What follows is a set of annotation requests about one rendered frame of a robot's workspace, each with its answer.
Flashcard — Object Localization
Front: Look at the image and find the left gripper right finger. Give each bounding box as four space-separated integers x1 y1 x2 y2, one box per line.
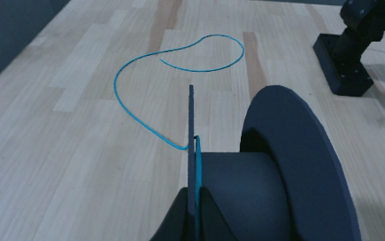
200 187 239 241

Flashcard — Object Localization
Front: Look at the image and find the blue cable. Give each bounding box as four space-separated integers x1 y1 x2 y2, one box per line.
113 35 243 241

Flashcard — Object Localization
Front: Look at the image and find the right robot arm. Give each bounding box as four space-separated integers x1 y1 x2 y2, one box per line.
318 0 385 88

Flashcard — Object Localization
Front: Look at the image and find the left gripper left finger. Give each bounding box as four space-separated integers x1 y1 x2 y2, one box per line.
149 187 188 241

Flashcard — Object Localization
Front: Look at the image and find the black cable reel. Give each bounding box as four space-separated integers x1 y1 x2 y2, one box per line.
188 84 363 241

